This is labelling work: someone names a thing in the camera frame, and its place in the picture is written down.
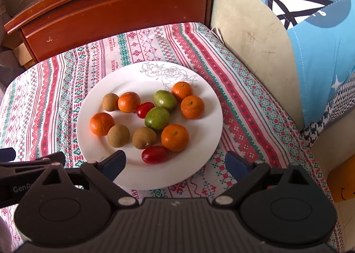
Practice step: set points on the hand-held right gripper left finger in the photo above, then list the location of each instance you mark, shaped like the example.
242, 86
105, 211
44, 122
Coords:
113, 164

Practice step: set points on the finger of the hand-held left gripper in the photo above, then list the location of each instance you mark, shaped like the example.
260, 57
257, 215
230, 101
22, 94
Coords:
6, 154
8, 168

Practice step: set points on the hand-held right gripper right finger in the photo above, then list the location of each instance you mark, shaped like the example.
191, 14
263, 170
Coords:
235, 164

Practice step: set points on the red cherry tomato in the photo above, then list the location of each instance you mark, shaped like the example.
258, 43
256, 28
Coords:
144, 110
155, 154

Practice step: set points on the white plate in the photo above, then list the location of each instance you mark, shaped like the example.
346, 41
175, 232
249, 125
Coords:
194, 144

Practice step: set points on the green tomato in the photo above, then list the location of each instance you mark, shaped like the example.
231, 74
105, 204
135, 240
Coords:
157, 118
165, 99

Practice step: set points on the striped patterned bed sheet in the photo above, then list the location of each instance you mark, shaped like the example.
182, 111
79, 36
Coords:
249, 119

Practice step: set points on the houndstooth patterned cloth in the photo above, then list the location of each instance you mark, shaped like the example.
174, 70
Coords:
319, 129

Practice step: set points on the cardboard box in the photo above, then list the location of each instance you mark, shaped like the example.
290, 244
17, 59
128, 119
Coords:
23, 54

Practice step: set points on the yellow box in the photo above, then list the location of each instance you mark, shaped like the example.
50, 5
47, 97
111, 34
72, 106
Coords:
342, 183

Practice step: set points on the beige cushion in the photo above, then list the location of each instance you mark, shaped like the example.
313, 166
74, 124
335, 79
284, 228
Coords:
249, 47

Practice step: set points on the blue cartoon pillow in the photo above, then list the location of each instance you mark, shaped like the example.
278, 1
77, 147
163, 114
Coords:
319, 55

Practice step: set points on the wooden headboard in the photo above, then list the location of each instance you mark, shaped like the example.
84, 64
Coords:
116, 8

